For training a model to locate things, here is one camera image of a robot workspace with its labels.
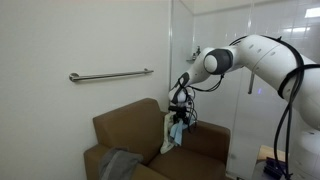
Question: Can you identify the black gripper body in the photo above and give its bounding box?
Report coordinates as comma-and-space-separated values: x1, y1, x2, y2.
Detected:
173, 111, 189, 124

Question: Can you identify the blue towel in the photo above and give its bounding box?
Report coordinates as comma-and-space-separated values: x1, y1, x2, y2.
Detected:
170, 120, 187, 146

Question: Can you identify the white towel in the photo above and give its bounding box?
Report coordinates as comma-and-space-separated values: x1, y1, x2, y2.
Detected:
160, 112, 174, 154

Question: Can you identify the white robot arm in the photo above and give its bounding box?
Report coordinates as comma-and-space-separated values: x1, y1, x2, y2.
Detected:
169, 35, 320, 130

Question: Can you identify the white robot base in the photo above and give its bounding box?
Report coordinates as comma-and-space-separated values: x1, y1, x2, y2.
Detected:
289, 128, 320, 180

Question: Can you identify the grey towel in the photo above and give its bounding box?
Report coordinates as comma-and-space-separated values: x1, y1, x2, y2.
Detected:
98, 148, 143, 180

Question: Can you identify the metal towel bar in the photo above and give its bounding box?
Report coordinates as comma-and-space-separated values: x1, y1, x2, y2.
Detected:
69, 69, 153, 82

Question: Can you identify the brown armchair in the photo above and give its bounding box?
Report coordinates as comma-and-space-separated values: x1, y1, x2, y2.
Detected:
84, 98, 230, 180

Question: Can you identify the glass shower shelf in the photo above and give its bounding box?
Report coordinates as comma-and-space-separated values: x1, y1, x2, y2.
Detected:
186, 59, 195, 63

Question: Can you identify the dark bottle on shelf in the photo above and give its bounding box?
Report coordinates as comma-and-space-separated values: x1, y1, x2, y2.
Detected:
196, 46, 201, 56

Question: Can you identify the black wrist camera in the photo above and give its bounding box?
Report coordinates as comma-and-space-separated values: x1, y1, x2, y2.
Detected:
168, 106, 187, 112

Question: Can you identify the metal shower door handle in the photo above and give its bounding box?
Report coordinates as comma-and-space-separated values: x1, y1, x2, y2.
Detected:
248, 72, 255, 94

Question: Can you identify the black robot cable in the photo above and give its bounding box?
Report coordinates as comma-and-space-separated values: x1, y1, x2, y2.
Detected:
170, 34, 320, 180

